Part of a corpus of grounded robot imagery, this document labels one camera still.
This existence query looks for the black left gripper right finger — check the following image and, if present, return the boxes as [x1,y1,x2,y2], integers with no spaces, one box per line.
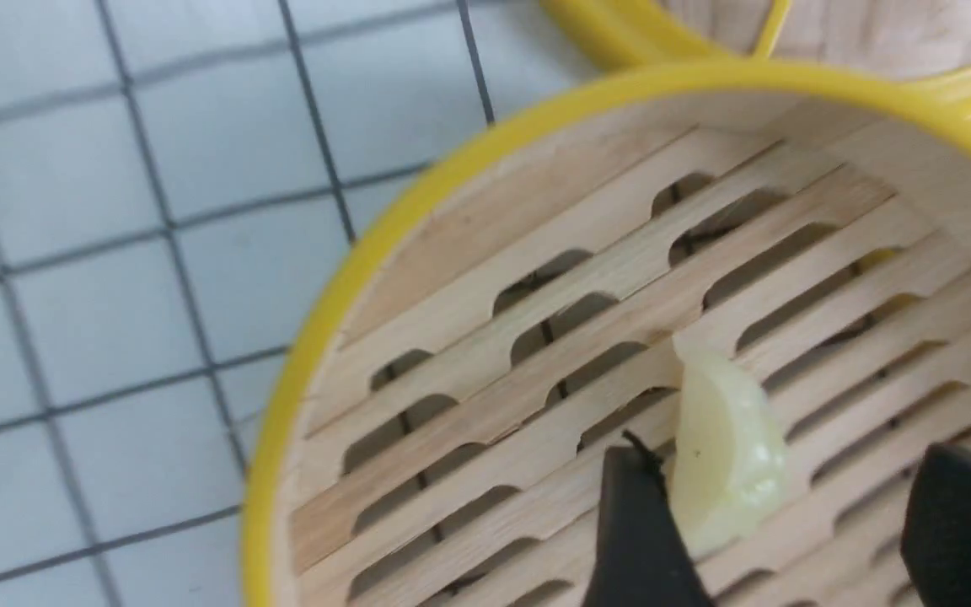
[900,444,971,606]

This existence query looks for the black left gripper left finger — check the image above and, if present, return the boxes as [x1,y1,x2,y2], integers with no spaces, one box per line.
[582,430,714,606]

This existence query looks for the pale yellow dumpling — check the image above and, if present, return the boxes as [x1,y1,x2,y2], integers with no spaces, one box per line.
[669,338,787,561]

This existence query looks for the bamboo steamer tray yellow rim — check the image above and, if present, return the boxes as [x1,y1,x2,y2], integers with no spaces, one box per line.
[242,59,971,606]

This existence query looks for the woven bamboo steamer lid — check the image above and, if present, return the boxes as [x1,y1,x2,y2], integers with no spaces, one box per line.
[542,1,971,116]

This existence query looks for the white grid tablecloth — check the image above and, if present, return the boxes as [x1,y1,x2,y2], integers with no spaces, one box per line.
[0,1,600,606]

